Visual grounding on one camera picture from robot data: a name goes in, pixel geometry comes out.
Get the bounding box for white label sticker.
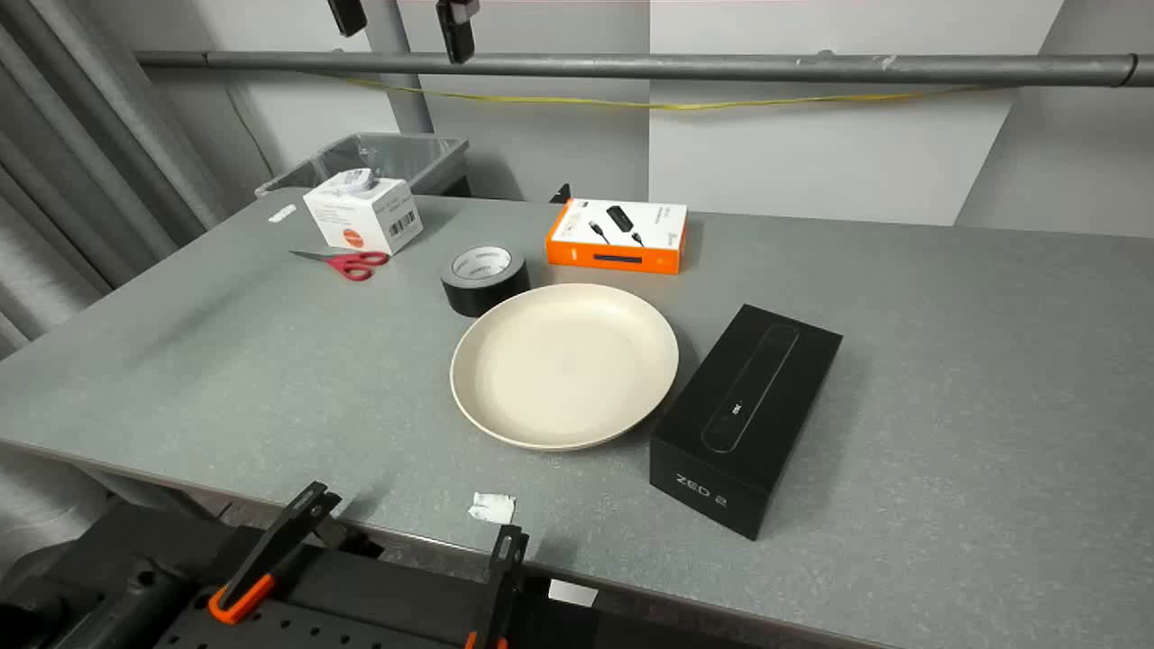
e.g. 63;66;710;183
549;582;597;611

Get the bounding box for grey plastic bin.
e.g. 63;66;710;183
257;135;467;194

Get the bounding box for right black orange clamp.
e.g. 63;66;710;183
462;522;531;649

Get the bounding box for cream round plate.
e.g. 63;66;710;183
446;284;681;451

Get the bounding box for black orange clamp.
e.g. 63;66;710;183
204;482;340;626
462;522;531;649

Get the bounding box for left black orange clamp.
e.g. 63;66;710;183
204;482;340;626

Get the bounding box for red handled scissors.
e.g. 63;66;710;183
293;250;388;281

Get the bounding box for black rectangular box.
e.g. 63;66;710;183
648;304;841;536

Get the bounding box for orange and white box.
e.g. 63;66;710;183
544;197;690;273

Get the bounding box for small white cardboard box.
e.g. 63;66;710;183
301;167;423;254

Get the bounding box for grey horizontal metal pipe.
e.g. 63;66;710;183
136;52;1154;89

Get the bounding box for black tape roll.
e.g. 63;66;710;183
440;245;531;317

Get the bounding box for white tape scrap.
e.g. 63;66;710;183
467;492;514;522

